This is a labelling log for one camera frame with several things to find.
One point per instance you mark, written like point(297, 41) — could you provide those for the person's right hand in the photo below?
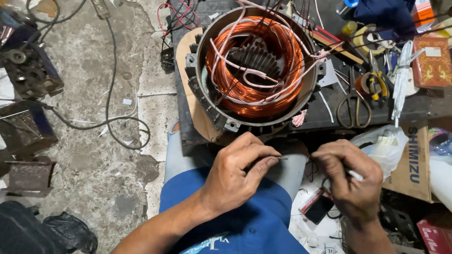
point(356, 190)

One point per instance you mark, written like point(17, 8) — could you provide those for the person's left hand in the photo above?
point(226, 183)

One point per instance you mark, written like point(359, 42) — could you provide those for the white insulating sleeve piece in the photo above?
point(356, 175)

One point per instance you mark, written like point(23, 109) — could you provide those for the black smartphone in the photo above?
point(317, 211)

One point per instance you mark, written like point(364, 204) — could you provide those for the person's blue shirt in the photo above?
point(243, 225)

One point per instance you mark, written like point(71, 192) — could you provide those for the clear plastic bag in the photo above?
point(383, 151)

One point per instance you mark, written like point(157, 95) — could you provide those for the red and white pack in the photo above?
point(310, 201)

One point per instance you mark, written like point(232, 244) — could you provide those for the brown cardboard carton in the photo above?
point(413, 165)

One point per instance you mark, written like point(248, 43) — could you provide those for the white paper sheet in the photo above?
point(310, 234)

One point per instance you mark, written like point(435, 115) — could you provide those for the brown cardboard sheet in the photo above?
point(197, 113)

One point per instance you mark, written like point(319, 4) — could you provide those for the grey motor stator housing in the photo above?
point(212, 105)

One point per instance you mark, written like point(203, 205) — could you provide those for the white plastic bag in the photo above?
point(441, 176)

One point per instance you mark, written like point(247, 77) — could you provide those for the red printed box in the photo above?
point(436, 236)

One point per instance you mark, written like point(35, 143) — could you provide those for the copper winding coil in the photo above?
point(226, 83)

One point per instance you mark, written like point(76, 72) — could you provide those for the dark metal scissors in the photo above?
point(353, 90)

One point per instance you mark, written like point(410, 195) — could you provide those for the orange tape roll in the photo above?
point(361, 84)

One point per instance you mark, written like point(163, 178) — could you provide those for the bundle of white sleeves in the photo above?
point(400, 81)

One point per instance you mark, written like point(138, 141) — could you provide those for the black plug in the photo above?
point(167, 60)

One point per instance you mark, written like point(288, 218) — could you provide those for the red patterned box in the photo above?
point(432, 67)

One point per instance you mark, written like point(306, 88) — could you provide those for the beige tape roll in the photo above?
point(358, 40)

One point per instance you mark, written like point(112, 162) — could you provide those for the red and wooden ruler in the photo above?
point(332, 39)

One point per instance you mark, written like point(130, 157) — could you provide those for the small yellow bottle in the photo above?
point(349, 27)

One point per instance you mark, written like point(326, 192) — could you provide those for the dark blue cloth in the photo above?
point(385, 16)

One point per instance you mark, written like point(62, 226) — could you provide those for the blue capped bottle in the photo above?
point(346, 6)

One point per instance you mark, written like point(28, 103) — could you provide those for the orange cardboard box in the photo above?
point(423, 12)

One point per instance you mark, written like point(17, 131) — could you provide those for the rusty metal block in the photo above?
point(30, 176)

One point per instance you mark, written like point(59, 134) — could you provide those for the black plastic bag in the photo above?
point(31, 231)

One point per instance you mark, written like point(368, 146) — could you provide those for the dark metal box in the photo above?
point(24, 128)

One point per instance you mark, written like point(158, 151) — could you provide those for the grey power strip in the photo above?
point(101, 9)

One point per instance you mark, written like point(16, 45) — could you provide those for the greasy metal machine part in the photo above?
point(30, 72)

